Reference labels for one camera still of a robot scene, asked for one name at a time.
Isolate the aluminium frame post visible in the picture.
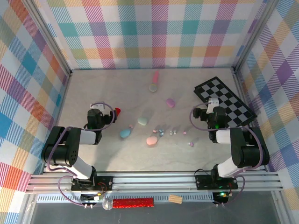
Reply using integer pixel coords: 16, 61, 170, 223
22, 0, 73, 77
232, 0, 281, 75

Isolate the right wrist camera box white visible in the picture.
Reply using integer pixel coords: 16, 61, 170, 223
207, 98, 220, 114

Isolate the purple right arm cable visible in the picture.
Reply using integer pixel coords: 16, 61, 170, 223
189, 102, 263, 207

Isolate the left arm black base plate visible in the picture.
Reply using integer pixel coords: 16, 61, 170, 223
71, 175, 114, 192

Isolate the black grey chessboard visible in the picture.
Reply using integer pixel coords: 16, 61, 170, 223
193, 76, 258, 128

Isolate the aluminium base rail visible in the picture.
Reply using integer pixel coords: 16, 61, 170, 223
25, 171, 285, 194

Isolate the small wooden block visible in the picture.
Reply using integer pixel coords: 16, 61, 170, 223
168, 195, 183, 205

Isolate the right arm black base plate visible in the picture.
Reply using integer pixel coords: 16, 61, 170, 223
195, 174, 239, 190

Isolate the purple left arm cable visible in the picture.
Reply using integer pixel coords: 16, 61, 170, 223
46, 101, 117, 207

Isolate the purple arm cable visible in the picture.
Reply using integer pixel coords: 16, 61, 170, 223
46, 101, 117, 207
189, 102, 263, 207

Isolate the red glitter toy microphone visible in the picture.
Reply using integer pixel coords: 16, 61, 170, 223
102, 197, 155, 210

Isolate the white slotted cable duct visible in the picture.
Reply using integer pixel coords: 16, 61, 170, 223
36, 193, 218, 203

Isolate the black control box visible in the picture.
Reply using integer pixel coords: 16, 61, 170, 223
80, 193, 105, 203
212, 191, 230, 204

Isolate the blue earbud charging case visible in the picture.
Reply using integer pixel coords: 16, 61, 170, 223
119, 128, 131, 140

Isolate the pink toy microphone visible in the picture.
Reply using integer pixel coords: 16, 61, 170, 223
149, 70, 160, 93

